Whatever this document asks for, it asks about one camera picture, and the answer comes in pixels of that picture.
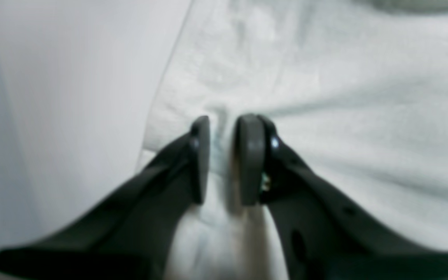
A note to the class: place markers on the light grey t-shirt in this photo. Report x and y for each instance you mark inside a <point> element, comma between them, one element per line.
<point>358,88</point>

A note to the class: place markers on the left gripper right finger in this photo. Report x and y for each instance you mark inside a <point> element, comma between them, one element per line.
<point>324,234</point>

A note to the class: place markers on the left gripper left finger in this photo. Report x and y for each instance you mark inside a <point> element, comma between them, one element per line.
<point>128,235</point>

